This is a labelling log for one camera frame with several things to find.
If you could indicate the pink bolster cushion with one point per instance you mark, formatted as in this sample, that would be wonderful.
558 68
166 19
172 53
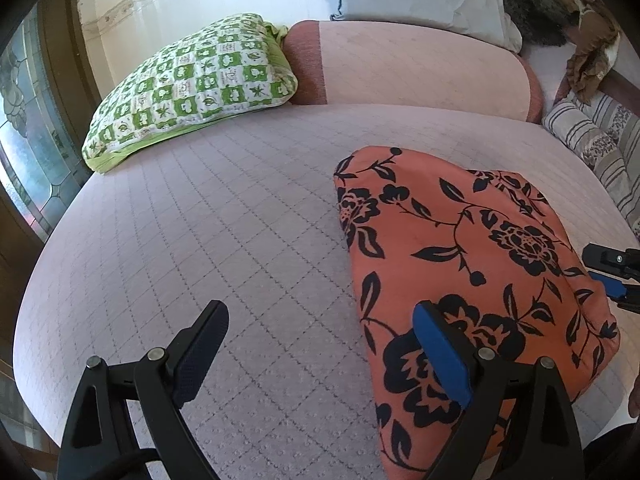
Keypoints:
410 70

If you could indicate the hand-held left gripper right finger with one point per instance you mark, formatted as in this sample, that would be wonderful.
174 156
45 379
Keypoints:
445 355

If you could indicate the green white patterned pillow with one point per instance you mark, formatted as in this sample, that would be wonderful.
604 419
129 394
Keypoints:
190 90

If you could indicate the dark fuzzy blanket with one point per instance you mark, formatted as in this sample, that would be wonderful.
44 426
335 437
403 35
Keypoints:
540 10

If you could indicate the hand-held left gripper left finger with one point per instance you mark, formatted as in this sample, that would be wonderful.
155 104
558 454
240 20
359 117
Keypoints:
200 355

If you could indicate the brown crumpled cloth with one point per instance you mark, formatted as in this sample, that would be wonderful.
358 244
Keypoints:
595 40

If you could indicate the grey quilted bed mat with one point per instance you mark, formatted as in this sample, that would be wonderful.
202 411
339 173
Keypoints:
225 220

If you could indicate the orange black floral pillow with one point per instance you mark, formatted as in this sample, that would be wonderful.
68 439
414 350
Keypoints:
450 240

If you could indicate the stained glass wooden door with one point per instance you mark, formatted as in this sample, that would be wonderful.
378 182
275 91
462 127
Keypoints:
30 135

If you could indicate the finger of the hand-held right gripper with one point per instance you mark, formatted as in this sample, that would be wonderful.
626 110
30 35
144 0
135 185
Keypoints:
605 259
612 285

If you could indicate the striped grey pillow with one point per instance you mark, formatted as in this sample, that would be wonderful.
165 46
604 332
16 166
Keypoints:
595 140

